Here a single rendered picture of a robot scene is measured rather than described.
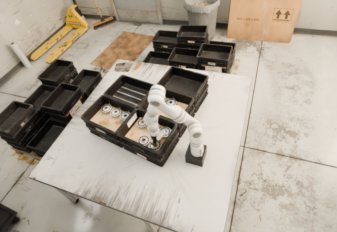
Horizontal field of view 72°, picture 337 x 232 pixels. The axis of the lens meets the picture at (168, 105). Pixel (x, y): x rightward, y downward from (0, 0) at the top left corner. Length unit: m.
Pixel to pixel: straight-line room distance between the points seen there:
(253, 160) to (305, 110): 1.00
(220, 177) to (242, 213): 0.74
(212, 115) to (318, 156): 1.32
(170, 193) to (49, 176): 1.01
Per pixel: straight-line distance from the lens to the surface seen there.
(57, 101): 3.11
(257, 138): 2.91
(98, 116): 2.20
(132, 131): 1.97
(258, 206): 2.55
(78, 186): 2.04
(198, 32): 3.61
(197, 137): 1.57
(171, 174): 1.86
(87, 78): 3.42
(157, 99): 1.24
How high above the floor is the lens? 2.37
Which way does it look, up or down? 48 degrees down
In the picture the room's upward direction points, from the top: 10 degrees counter-clockwise
